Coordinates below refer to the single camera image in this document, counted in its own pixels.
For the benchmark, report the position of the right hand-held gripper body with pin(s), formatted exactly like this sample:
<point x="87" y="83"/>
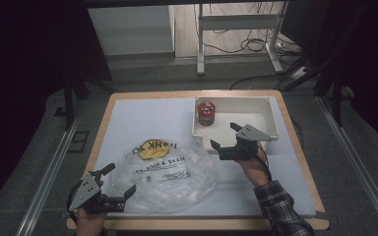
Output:
<point x="249" y="139"/>

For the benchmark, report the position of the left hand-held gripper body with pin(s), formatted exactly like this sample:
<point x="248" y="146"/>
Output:
<point x="87" y="195"/>

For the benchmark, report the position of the white plastic bin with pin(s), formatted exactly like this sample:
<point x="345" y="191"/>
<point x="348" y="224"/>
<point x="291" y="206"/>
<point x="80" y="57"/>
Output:
<point x="262" y="113"/>

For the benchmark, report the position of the red can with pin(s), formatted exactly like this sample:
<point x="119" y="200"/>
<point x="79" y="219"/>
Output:
<point x="206" y="113"/>

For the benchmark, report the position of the clear printed plastic bag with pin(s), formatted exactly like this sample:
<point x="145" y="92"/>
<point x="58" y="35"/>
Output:
<point x="164" y="190"/>

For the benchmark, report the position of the person's left hand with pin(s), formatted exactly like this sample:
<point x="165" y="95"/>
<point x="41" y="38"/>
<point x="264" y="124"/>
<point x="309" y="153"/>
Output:
<point x="88" y="224"/>

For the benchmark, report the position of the person's right hand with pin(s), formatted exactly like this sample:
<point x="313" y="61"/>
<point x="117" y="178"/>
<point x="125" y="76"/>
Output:
<point x="256" y="170"/>

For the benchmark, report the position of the white table mat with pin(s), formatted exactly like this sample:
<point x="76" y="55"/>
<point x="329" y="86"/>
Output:
<point x="151" y="118"/>

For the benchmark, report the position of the black metal stand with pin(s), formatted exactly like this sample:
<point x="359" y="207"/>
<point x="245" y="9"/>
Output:
<point x="68" y="108"/>
<point x="336" y="98"/>

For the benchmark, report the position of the white power strip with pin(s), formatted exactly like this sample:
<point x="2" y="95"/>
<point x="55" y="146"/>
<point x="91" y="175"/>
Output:
<point x="299" y="73"/>

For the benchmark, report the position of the white cabinet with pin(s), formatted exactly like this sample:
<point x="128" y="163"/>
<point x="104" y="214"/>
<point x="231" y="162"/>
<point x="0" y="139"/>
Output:
<point x="131" y="31"/>

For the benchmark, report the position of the aluminium floor rail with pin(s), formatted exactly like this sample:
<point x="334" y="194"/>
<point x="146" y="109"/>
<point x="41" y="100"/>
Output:
<point x="46" y="183"/>
<point x="361" y="167"/>

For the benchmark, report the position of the white desk frame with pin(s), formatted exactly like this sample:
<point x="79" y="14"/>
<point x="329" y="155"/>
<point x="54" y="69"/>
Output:
<point x="236" y="21"/>

